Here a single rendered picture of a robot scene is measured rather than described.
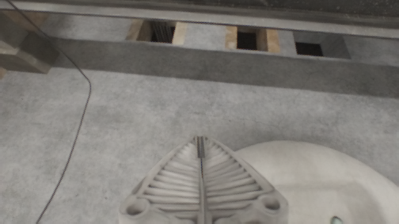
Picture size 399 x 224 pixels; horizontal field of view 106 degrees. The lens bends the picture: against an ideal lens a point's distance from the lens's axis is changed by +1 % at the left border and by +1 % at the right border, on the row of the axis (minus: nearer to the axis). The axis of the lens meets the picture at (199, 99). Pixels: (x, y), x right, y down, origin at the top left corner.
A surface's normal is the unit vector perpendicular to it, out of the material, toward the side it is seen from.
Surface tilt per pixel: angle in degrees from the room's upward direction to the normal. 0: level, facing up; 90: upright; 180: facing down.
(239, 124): 0
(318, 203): 0
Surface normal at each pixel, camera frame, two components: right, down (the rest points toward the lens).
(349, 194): -0.91, 0.15
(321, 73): 0.00, -0.41
